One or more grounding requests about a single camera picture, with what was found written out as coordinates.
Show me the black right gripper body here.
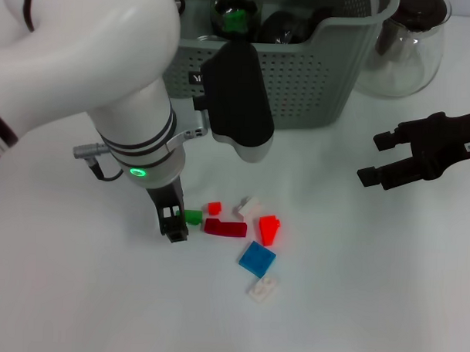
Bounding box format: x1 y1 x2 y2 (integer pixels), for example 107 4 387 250
407 107 470 184

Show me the green toy brick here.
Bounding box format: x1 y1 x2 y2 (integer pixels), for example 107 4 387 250
220 8 252 35
174 208 204 226

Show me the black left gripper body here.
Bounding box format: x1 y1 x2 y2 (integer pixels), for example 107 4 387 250
144 175 188 215

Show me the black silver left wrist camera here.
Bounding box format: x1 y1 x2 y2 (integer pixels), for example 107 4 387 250
191 38 279 164

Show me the grey-green perforated storage bin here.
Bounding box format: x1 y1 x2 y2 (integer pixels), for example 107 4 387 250
159 0 401 135

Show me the red slope toy brick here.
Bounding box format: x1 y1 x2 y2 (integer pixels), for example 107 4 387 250
257 214 283 248

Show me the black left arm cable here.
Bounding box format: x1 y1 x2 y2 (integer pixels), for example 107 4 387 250
88 157 124 181

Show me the white toy brick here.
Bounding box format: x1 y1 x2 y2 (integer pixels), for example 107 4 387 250
236 196 263 219

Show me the dark red toy brick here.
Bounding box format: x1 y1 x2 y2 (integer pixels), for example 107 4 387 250
204 217 249 239

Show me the glass carafe with black lid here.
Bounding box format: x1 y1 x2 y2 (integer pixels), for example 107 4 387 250
353 0 453 100

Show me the blue square toy plate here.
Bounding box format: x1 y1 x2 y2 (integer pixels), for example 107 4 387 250
238 239 279 279

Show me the white flat two-stud plate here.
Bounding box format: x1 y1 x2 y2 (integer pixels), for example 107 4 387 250
248 274 281 304

